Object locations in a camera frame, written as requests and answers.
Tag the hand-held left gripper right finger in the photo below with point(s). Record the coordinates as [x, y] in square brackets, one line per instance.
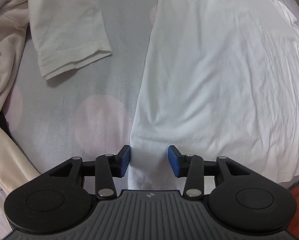
[173, 160]

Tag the bed with pink-dotted sheet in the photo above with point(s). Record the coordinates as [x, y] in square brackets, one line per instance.
[89, 92]

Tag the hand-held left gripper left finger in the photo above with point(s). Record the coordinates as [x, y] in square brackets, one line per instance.
[126, 158]

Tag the cream fleece cloth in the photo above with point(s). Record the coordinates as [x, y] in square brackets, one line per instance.
[7, 152]

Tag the white t-shirt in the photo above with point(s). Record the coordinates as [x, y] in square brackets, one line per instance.
[214, 80]

